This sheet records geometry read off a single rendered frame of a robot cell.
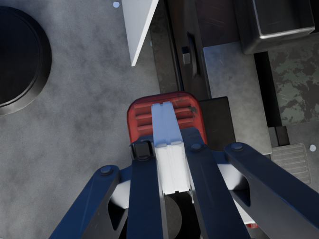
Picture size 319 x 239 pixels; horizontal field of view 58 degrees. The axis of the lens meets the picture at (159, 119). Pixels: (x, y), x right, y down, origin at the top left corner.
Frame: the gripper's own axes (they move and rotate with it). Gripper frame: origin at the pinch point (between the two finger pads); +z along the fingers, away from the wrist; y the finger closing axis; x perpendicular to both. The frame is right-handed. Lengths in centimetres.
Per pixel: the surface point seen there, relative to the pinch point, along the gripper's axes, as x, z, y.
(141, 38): 1, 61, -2
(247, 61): 0.1, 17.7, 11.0
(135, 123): -0.2, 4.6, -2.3
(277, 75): -1.9, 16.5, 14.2
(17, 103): -14, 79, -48
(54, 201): -47, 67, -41
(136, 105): 1.1, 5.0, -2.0
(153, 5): 8.2, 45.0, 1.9
